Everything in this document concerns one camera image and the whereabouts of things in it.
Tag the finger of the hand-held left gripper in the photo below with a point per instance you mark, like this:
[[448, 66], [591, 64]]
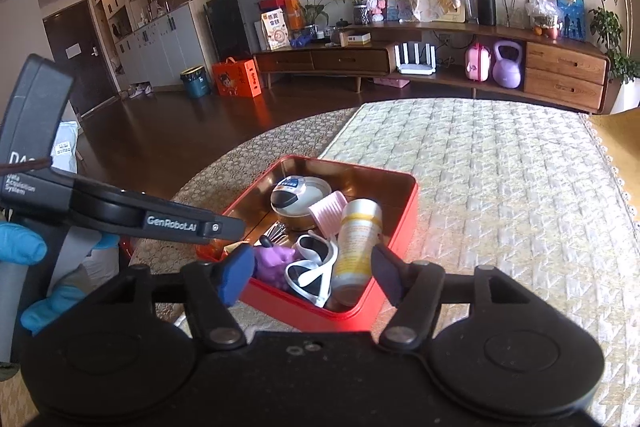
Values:
[[190, 224]]

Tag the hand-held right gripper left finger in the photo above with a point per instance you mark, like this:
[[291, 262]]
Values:
[[235, 274]]

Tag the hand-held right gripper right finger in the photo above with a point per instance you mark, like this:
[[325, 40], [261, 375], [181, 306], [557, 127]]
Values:
[[387, 274]]

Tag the purple spiky toy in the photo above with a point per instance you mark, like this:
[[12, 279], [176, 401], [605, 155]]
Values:
[[272, 262]]

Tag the white yellow bottle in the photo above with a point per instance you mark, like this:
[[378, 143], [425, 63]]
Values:
[[355, 247]]

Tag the red tin box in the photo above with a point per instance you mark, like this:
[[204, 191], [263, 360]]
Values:
[[400, 232]]

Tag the white sunglasses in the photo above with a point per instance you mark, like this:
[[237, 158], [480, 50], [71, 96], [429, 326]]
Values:
[[327, 267]]

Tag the pink ribbed comb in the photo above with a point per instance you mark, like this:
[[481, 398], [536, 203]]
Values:
[[327, 212]]

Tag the round gold tin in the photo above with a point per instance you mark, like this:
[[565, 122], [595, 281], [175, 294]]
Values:
[[312, 194]]

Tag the person's left hand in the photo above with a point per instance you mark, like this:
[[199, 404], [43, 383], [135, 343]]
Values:
[[22, 244]]

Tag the white parcel bag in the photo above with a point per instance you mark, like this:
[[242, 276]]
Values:
[[65, 147]]

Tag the dark door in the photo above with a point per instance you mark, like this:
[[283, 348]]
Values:
[[75, 57]]

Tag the pair of shoes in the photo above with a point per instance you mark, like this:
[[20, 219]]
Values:
[[140, 90]]

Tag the teal bucket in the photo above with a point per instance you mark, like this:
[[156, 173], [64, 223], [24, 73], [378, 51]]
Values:
[[195, 83]]

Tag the quilted beige table mat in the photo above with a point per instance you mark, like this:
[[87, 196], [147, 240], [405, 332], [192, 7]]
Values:
[[500, 187]]

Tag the orange gift bag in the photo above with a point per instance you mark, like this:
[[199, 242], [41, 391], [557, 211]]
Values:
[[237, 79]]

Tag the pink flat box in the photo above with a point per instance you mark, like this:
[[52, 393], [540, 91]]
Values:
[[392, 82]]

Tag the black cabinet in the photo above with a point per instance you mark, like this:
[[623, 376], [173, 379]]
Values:
[[230, 32]]

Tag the white snack bag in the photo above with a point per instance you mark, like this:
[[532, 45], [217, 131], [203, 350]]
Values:
[[275, 31]]

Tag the blue toy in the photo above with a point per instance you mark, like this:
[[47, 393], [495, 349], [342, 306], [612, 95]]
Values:
[[301, 42]]

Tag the white router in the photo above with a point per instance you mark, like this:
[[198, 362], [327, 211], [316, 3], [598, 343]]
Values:
[[416, 61]]

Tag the pink toy case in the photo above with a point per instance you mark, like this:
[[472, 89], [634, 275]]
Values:
[[477, 64]]

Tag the small potted plant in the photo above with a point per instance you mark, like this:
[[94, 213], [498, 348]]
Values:
[[310, 29]]

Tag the red orange box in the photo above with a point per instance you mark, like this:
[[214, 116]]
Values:
[[295, 14]]

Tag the cream small box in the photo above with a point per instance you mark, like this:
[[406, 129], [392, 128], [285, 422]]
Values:
[[356, 39]]

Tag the purple kettlebell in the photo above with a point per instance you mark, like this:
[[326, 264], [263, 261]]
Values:
[[507, 67]]

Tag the dark teapot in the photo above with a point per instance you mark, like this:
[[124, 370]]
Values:
[[341, 26]]

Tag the wooden TV cabinet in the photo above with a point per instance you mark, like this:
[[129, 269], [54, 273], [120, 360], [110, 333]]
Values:
[[565, 72]]

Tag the black speaker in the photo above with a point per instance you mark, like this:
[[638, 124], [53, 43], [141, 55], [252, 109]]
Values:
[[486, 8]]

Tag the plastic bag of fruit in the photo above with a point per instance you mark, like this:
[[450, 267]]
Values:
[[542, 14]]

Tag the blue picture box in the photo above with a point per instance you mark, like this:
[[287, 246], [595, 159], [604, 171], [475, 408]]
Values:
[[572, 18]]

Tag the tall potted tree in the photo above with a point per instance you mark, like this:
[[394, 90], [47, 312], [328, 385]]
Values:
[[605, 22]]

